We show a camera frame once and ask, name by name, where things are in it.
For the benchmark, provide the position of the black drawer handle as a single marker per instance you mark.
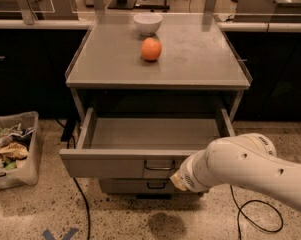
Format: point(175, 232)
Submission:
point(159, 165)

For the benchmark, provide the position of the colourful snack bags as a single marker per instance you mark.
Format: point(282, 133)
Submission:
point(14, 146)

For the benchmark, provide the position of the white counter rail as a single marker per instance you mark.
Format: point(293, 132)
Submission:
point(224, 26)

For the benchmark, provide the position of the white ceramic bowl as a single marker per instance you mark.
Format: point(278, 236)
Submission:
point(147, 23)

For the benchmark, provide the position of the padded gripper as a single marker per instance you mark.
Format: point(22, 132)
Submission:
point(189, 178)

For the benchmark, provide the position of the clear plastic bin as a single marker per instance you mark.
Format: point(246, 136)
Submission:
point(28, 174)

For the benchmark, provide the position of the grey metal cabinet table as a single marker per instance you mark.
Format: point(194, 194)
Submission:
point(188, 51)

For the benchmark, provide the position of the grey lower drawer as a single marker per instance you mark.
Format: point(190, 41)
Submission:
point(139, 186)

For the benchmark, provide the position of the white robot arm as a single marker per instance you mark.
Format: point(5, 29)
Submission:
point(248, 161)

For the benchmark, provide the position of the grey top drawer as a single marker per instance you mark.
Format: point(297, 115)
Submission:
point(116, 148)

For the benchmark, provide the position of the grey drawer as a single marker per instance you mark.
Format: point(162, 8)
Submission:
point(116, 148)
point(139, 186)

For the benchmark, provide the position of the orange fruit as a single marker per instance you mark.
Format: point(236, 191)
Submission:
point(151, 49)

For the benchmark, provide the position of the black monitor stand base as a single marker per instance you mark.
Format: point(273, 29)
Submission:
point(122, 4)

